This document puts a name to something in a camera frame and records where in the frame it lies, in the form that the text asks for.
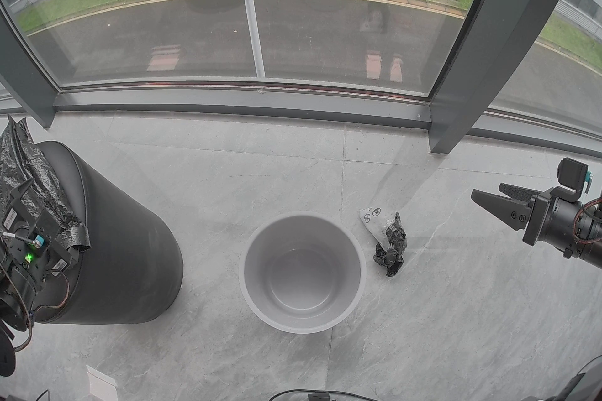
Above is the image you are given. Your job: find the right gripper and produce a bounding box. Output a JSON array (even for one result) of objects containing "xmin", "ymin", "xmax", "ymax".
[{"xmin": 472, "ymin": 183, "xmax": 584, "ymax": 255}]

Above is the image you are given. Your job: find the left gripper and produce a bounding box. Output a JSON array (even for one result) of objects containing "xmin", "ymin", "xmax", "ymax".
[{"xmin": 41, "ymin": 243, "xmax": 91, "ymax": 282}]

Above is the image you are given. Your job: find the black plastic bag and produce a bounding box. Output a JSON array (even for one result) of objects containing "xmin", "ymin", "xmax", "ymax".
[{"xmin": 0, "ymin": 115, "xmax": 91, "ymax": 260}]

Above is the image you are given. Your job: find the crumpled black plastic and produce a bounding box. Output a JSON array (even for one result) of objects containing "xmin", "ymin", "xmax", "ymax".
[{"xmin": 373, "ymin": 211, "xmax": 408, "ymax": 278}]

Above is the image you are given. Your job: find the white trash bin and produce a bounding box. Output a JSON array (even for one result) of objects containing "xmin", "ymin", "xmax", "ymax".
[{"xmin": 238, "ymin": 211, "xmax": 367, "ymax": 335}]

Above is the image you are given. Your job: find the dark grey round chair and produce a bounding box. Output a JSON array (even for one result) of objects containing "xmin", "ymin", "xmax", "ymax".
[{"xmin": 28, "ymin": 141, "xmax": 184, "ymax": 325}]

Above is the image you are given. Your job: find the clear printed wrapper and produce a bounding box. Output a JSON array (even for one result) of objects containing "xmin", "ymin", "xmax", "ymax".
[{"xmin": 359, "ymin": 205, "xmax": 400, "ymax": 249}]

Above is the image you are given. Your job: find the window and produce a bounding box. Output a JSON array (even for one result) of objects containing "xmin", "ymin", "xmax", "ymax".
[{"xmin": 0, "ymin": 0, "xmax": 602, "ymax": 158}]

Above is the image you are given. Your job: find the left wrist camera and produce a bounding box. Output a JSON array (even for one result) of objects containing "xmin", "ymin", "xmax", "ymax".
[{"xmin": 2, "ymin": 178, "xmax": 62, "ymax": 261}]

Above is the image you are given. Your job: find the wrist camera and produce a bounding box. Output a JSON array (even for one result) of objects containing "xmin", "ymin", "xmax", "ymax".
[
  {"xmin": 2, "ymin": 178, "xmax": 62, "ymax": 261},
  {"xmin": 550, "ymin": 157, "xmax": 596, "ymax": 203}
]

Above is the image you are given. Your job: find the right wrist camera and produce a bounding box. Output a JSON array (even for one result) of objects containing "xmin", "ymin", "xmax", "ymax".
[{"xmin": 550, "ymin": 157, "xmax": 596, "ymax": 203}]

